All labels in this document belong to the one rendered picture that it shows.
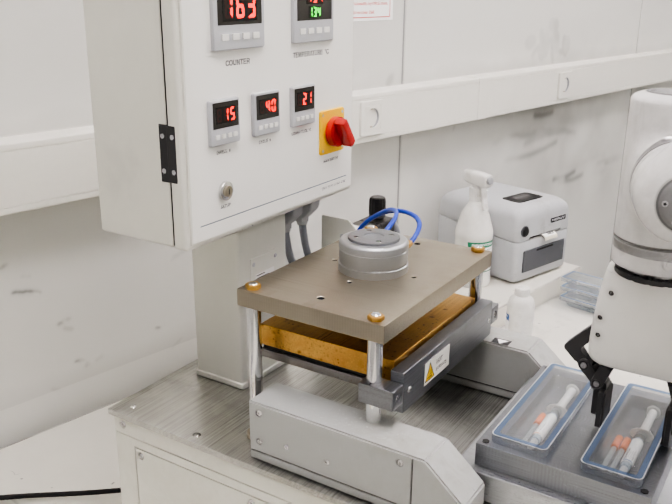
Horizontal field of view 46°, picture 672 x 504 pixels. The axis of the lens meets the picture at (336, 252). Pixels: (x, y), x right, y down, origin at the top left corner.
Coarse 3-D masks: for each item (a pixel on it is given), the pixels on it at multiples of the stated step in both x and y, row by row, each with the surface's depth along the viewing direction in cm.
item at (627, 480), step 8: (592, 440) 77; (656, 448) 76; (584, 464) 73; (592, 472) 73; (600, 472) 73; (608, 472) 72; (616, 472) 72; (648, 472) 73; (616, 480) 72; (624, 480) 71; (632, 480) 71; (640, 480) 71
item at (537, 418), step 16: (560, 368) 91; (544, 384) 87; (560, 384) 88; (576, 384) 88; (528, 400) 84; (544, 400) 84; (560, 400) 84; (576, 400) 84; (512, 416) 81; (528, 416) 81; (544, 416) 81; (560, 416) 81; (496, 432) 78; (512, 432) 78; (528, 432) 78; (544, 432) 78; (544, 448) 75
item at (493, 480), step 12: (504, 408) 89; (492, 420) 87; (468, 456) 80; (480, 468) 78; (492, 480) 77; (504, 480) 76; (516, 480) 76; (492, 492) 77; (504, 492) 77; (516, 492) 76; (528, 492) 75; (540, 492) 75; (552, 492) 75
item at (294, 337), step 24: (432, 312) 92; (456, 312) 92; (264, 336) 89; (288, 336) 87; (312, 336) 86; (336, 336) 86; (408, 336) 86; (432, 336) 88; (288, 360) 88; (312, 360) 87; (336, 360) 84; (360, 360) 83; (384, 360) 81
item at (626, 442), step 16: (624, 400) 84; (640, 400) 84; (656, 400) 84; (608, 416) 81; (624, 416) 81; (640, 416) 81; (656, 416) 81; (608, 432) 78; (624, 432) 78; (640, 432) 78; (656, 432) 78; (592, 448) 76; (608, 448) 76; (624, 448) 76; (640, 448) 76; (592, 464) 73; (608, 464) 73; (624, 464) 73; (640, 464) 73
